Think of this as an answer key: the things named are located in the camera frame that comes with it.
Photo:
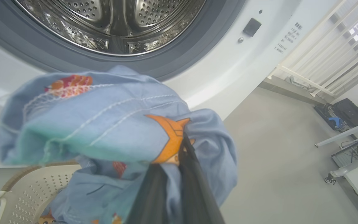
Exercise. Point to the black door latch socket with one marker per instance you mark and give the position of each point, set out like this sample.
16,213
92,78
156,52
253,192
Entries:
252,27

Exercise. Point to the white metal railing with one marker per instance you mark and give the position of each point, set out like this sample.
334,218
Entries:
322,46

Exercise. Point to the perforated steel washer drum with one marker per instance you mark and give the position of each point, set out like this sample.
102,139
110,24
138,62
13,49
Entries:
110,25

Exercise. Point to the grey rubber door gasket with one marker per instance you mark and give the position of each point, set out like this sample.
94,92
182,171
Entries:
172,59

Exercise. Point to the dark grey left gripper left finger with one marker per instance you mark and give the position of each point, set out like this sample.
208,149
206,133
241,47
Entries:
151,199

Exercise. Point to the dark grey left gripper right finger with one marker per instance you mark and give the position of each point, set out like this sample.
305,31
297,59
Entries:
197,193

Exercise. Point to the cream perforated laundry basket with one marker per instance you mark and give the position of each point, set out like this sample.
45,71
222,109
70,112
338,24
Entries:
29,193

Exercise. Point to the white front-load washing machine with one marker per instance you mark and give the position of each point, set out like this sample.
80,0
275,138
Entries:
228,71

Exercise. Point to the white pole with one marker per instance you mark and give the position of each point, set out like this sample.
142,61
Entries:
346,133

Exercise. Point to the black equipment case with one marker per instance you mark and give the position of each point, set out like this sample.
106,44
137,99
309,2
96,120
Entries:
350,112

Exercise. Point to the small black caster wheel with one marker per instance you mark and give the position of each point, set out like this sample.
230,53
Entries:
329,179

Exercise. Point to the blue cartoon print garment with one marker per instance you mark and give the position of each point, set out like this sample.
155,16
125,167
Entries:
104,124

